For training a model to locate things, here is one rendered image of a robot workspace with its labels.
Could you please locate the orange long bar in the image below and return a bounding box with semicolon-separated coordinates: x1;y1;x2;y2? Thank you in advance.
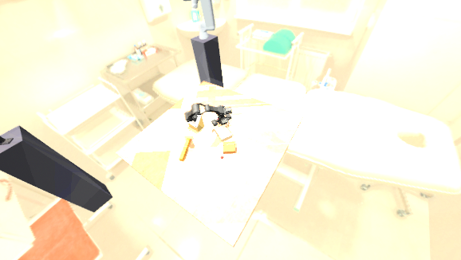
179;138;191;161

